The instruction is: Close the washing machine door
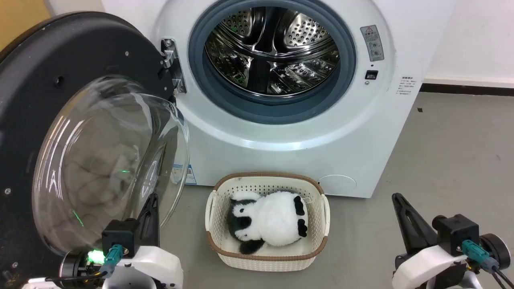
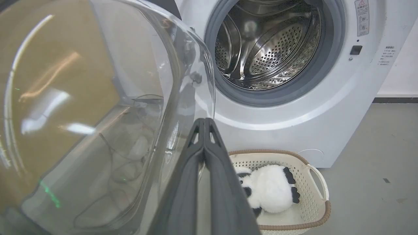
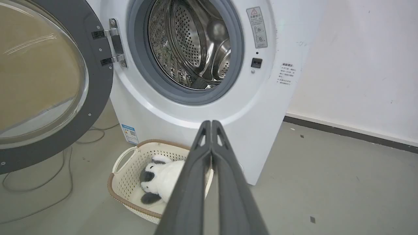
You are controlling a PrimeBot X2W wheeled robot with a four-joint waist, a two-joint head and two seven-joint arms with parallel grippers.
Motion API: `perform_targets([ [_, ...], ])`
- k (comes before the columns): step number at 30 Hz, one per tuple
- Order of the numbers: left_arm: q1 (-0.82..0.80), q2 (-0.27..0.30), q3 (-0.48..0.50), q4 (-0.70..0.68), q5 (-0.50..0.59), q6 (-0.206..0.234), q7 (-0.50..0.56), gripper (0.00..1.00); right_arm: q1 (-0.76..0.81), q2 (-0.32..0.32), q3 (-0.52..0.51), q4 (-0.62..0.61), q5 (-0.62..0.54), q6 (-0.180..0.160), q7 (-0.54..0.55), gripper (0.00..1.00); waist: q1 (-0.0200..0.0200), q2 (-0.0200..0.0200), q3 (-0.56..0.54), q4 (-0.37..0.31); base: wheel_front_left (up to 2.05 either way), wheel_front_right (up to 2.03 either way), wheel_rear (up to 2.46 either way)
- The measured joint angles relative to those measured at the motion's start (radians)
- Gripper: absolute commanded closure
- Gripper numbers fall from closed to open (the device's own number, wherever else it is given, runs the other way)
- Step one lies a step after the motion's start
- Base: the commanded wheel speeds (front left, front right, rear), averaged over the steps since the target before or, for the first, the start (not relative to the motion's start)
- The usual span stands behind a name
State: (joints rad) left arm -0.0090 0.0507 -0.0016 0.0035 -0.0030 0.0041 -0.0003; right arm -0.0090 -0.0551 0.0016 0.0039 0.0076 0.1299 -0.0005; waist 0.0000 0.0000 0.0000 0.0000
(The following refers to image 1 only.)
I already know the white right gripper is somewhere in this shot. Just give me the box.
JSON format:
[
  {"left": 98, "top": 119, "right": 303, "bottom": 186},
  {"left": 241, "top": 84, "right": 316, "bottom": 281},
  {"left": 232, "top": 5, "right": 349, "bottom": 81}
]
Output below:
[{"left": 392, "top": 193, "right": 468, "bottom": 289}]

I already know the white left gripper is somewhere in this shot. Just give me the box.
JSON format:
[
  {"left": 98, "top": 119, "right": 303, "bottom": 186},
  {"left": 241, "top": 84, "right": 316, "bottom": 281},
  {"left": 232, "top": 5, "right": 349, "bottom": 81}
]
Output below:
[{"left": 102, "top": 193, "right": 184, "bottom": 289}]

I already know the black round washer door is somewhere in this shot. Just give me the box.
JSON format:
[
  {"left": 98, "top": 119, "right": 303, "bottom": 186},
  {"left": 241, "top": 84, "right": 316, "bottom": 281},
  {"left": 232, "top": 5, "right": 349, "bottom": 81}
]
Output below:
[{"left": 0, "top": 11, "right": 190, "bottom": 289}]

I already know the white front-load washing machine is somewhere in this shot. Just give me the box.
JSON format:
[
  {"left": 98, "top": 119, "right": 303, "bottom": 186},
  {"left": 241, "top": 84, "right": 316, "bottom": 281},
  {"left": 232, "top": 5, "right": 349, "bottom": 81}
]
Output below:
[{"left": 101, "top": 0, "right": 456, "bottom": 199}]

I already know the metal door hinge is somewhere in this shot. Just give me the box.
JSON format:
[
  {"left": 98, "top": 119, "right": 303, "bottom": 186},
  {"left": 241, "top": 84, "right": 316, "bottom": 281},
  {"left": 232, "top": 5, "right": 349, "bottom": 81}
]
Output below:
[{"left": 161, "top": 38, "right": 187, "bottom": 95}]

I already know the blue energy label sticker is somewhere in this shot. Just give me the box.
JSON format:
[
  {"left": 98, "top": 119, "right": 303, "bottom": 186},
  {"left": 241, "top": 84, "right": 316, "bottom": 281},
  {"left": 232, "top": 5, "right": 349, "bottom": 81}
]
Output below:
[{"left": 173, "top": 163, "right": 197, "bottom": 185}]

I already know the round white filter cover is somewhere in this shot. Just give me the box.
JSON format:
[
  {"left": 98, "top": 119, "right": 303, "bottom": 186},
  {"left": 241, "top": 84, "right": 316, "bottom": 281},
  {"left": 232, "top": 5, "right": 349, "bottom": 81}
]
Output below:
[{"left": 317, "top": 174, "right": 357, "bottom": 197}]

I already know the black white panda plush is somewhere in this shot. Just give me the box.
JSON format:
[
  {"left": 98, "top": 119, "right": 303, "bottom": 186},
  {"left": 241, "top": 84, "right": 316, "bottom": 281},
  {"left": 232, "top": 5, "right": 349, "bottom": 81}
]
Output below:
[{"left": 228, "top": 191, "right": 309, "bottom": 254}]

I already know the white plastic laundry basket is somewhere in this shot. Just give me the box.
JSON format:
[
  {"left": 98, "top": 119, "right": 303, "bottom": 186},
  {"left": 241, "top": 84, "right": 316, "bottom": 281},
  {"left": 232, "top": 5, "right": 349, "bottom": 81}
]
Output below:
[{"left": 205, "top": 172, "right": 330, "bottom": 272}]

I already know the small printed text label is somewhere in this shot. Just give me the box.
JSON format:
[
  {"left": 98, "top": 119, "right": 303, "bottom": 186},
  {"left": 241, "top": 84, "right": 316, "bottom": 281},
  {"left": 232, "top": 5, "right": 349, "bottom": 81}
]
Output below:
[{"left": 400, "top": 75, "right": 417, "bottom": 98}]

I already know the grey warning sticker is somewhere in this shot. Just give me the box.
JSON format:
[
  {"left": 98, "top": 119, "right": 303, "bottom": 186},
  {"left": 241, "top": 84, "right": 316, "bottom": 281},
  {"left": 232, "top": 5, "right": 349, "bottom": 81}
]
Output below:
[{"left": 360, "top": 25, "right": 385, "bottom": 62}]

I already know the stainless steel washer drum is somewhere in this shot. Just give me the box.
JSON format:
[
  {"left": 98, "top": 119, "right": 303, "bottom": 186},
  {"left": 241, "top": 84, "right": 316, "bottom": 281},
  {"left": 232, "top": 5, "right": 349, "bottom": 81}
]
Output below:
[{"left": 204, "top": 6, "right": 341, "bottom": 97}]

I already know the yellow wooden panel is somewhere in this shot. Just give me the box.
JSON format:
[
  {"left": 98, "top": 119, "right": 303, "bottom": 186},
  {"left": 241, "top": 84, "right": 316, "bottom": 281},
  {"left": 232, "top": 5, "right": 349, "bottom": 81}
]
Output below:
[{"left": 0, "top": 0, "right": 52, "bottom": 53}]

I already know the left teal connector cable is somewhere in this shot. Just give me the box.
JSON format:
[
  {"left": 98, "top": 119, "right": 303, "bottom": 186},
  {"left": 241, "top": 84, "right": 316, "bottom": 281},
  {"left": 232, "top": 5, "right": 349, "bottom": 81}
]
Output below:
[{"left": 98, "top": 244, "right": 123, "bottom": 278}]

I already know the teal connector cable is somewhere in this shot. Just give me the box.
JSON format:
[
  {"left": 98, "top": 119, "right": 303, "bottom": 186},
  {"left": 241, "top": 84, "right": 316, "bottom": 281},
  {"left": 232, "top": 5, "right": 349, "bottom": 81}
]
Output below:
[
  {"left": 461, "top": 240, "right": 514, "bottom": 289},
  {"left": 98, "top": 244, "right": 123, "bottom": 278}
]

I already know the right teal connector cable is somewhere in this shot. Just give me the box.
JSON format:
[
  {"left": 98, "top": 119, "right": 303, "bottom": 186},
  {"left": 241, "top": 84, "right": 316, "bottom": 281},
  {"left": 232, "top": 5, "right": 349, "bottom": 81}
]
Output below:
[{"left": 461, "top": 240, "right": 514, "bottom": 289}]

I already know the dark wall baseboard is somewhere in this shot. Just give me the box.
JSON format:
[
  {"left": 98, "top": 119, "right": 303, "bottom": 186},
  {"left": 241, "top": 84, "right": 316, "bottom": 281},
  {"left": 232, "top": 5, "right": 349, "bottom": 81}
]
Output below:
[{"left": 420, "top": 82, "right": 514, "bottom": 97}]

